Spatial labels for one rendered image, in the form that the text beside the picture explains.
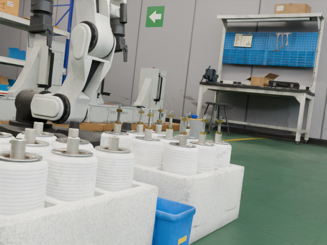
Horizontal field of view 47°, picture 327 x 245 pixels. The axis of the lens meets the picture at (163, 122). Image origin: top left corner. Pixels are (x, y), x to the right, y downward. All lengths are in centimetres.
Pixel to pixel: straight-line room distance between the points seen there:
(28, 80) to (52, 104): 175
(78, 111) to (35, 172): 119
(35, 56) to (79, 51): 190
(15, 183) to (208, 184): 59
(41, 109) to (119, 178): 109
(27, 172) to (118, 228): 23
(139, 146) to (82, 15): 86
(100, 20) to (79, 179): 115
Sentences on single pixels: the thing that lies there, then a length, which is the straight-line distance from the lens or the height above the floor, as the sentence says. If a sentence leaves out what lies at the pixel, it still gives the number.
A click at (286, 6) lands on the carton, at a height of 199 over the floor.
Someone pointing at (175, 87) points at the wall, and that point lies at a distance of 697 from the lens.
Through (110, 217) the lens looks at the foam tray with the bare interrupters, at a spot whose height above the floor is 14.
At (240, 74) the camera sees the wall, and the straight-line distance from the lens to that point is 648.
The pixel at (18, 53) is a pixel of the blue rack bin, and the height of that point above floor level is 91.
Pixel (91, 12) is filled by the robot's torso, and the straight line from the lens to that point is 173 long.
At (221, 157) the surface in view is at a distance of 121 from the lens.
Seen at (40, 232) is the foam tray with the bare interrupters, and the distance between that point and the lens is 59.
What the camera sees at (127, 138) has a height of 24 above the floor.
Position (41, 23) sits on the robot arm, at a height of 62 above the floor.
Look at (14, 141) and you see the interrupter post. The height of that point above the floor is 28.
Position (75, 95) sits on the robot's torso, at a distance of 172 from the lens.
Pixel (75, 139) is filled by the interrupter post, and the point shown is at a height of 28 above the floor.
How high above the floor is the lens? 36
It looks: 3 degrees down
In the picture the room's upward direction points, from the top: 7 degrees clockwise
